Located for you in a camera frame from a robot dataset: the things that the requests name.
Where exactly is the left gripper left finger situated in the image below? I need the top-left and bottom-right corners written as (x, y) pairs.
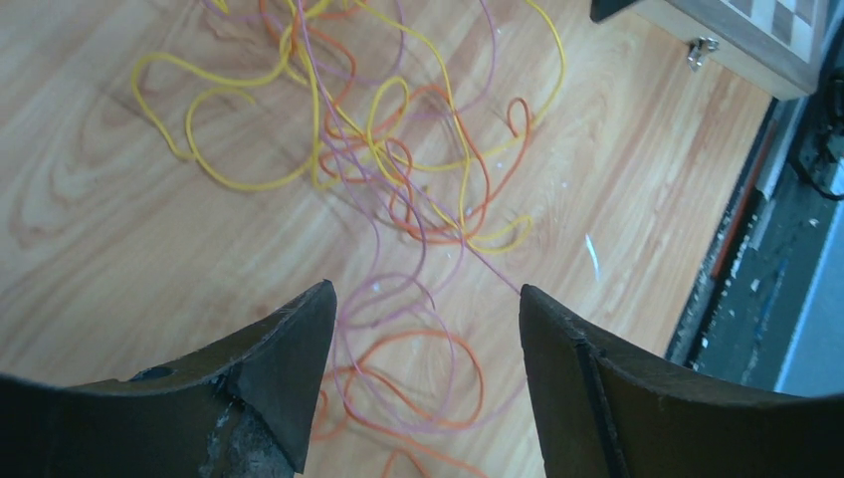
top-left (1, 280), bottom-right (337, 477)

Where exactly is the wooden chessboard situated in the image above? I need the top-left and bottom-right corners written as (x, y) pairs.
top-left (590, 0), bottom-right (834, 101)

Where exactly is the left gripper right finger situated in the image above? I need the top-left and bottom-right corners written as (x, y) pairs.
top-left (519, 285), bottom-right (843, 477)

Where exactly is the purple cable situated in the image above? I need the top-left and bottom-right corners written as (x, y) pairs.
top-left (200, 0), bottom-right (528, 437)

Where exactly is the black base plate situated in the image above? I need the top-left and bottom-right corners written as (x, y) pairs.
top-left (666, 99), bottom-right (844, 397)

